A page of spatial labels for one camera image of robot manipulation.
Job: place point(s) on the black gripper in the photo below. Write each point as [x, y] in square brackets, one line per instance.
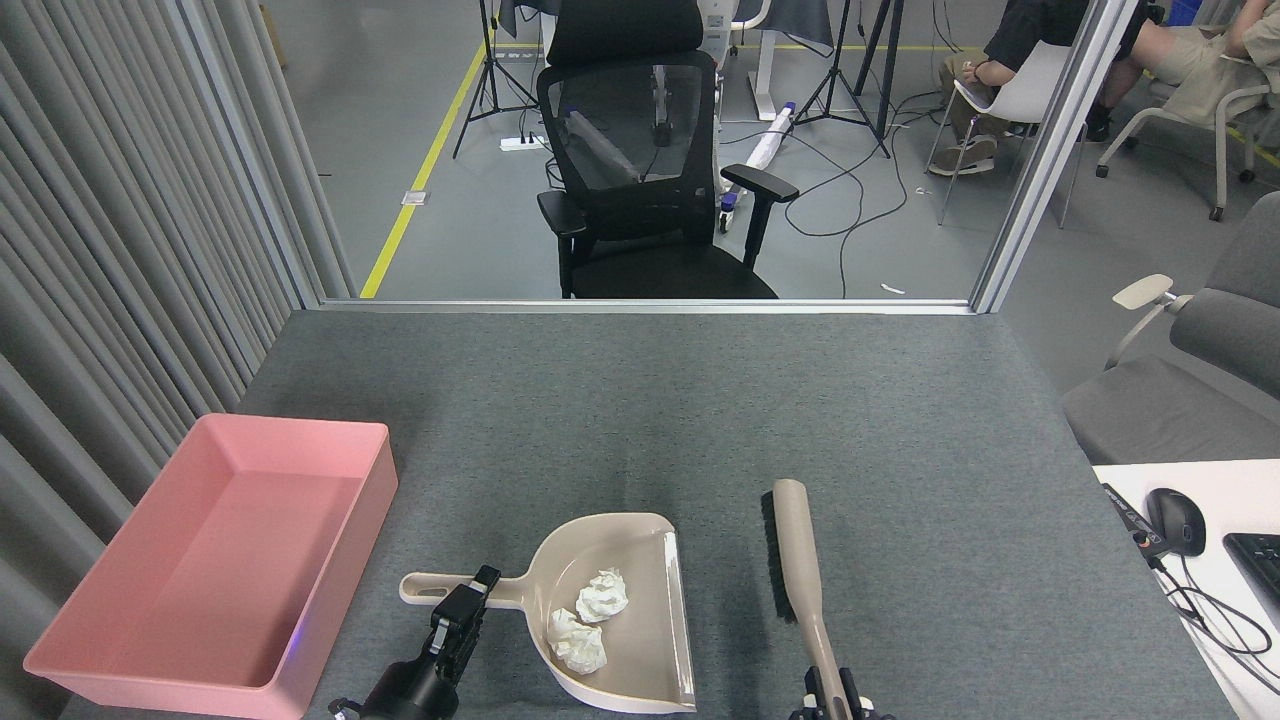
[410, 690]

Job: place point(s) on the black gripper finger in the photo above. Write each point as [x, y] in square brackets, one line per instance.
[810, 705]
[858, 708]

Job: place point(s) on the white paper wad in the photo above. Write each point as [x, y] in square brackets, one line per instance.
[578, 645]
[603, 596]

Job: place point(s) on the beige brush with black bristles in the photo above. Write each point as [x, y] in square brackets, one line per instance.
[795, 540]

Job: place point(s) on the beige plastic dustpan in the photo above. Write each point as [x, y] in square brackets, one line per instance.
[645, 640]

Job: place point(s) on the pink plastic bin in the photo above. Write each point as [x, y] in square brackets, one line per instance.
[200, 560]

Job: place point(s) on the black computer mouse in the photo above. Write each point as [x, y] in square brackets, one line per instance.
[1178, 520]

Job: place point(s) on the black mesh office chair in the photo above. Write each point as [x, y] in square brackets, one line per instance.
[660, 270]

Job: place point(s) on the metal floor socket plate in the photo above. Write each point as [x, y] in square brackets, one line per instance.
[415, 197]

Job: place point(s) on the white desk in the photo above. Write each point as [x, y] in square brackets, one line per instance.
[1230, 500]

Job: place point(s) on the black keyboard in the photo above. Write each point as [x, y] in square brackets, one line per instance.
[1260, 565]

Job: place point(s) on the grey office chair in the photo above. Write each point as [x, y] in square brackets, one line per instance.
[1180, 410]

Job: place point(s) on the white power strip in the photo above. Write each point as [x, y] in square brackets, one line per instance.
[520, 144]

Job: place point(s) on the black tripod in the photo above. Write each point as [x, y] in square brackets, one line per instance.
[838, 70]
[489, 60]

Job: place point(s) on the grey curtain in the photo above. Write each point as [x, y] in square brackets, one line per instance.
[80, 200]

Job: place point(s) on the white wrapped roll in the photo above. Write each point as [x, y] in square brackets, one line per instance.
[770, 140]

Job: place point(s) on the white desk leg column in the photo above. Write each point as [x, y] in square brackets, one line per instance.
[765, 70]

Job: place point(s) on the white stand on wheels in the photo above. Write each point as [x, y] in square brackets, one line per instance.
[712, 30]

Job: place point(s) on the white plastic chair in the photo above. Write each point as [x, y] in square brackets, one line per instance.
[1030, 85]

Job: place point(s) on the white chair with wheels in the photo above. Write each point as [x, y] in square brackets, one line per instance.
[1222, 140]

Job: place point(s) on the dark cloth cover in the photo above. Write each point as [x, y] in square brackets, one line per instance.
[800, 25]

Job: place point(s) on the person in black shirt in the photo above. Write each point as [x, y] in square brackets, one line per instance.
[1030, 30]

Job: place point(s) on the person in khaki shorts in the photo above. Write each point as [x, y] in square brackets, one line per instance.
[1200, 60]

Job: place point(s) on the silver table edge rail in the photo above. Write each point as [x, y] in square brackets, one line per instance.
[650, 305]

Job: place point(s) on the silver slanted post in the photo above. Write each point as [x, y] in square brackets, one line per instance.
[1050, 150]

